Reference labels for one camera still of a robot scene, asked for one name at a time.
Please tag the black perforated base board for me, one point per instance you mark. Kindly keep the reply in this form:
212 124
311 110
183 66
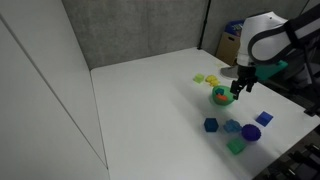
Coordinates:
293 160

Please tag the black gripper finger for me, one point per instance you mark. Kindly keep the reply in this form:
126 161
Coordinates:
250 86
236 90

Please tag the cardboard box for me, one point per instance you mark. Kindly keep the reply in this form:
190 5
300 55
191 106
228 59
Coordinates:
228 48

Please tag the blue package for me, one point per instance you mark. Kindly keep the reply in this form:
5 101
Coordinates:
234 27

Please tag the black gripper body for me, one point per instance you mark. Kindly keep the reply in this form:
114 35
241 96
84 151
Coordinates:
247 72

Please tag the purple ball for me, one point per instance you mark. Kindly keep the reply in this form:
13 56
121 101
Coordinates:
251 132

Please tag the small orange toy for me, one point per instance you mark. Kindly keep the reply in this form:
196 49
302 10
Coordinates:
221 97

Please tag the bright blue cube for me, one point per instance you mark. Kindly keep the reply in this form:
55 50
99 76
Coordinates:
264 118

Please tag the green bowl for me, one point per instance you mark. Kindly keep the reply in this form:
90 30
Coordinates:
222 100

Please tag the light green block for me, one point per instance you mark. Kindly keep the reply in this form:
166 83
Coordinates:
199 78

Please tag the black stand pole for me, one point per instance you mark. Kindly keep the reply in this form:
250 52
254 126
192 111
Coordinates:
204 25

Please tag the small teal toy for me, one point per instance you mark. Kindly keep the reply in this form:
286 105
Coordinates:
219 90

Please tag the green cube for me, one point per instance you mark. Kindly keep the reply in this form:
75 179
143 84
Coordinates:
236 145

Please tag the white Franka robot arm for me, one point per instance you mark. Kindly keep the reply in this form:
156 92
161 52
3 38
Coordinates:
266 40

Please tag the dark blue cube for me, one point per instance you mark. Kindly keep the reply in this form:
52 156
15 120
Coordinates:
211 124

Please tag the yellow plush toy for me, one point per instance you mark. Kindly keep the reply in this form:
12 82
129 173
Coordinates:
212 80

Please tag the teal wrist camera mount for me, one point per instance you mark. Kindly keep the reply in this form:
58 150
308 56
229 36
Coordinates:
270 70

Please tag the light blue block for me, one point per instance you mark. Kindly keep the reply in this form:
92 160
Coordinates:
232 126

